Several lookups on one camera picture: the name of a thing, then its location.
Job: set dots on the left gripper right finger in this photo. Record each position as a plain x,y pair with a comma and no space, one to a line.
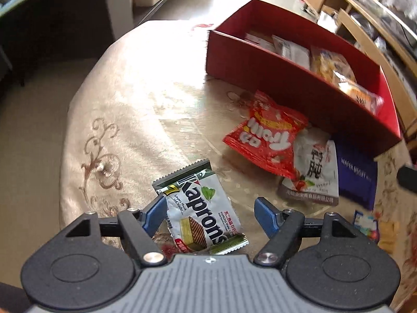
282,227

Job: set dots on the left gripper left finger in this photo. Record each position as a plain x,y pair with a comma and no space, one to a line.
137,230

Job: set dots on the blue wafer biscuit packet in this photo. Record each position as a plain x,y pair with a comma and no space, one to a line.
357,176

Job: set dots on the blue white snack bar wrapper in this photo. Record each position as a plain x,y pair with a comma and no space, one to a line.
366,224

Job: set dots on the Kaprons wafer packet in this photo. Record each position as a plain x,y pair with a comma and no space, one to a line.
200,215

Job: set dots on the white duck gizzard packet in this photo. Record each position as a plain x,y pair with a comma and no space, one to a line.
316,172

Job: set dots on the round bun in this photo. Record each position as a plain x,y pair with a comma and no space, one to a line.
370,101

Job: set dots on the red Trolli candy bag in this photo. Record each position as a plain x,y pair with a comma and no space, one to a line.
266,138

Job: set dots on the yellow waffle snack bag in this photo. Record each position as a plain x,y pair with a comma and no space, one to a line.
331,66

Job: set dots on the silver foil snack packet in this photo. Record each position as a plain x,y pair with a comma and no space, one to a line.
292,51

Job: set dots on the red white snack packet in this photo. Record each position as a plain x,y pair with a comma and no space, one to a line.
261,41

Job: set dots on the gold foil snack packet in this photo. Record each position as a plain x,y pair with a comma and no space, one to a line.
388,231

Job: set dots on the red cardboard box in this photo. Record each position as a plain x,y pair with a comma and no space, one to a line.
234,60

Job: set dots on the wooden TV cabinet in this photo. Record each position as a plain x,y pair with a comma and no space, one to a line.
384,35

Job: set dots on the dark long side table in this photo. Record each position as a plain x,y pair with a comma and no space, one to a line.
34,32

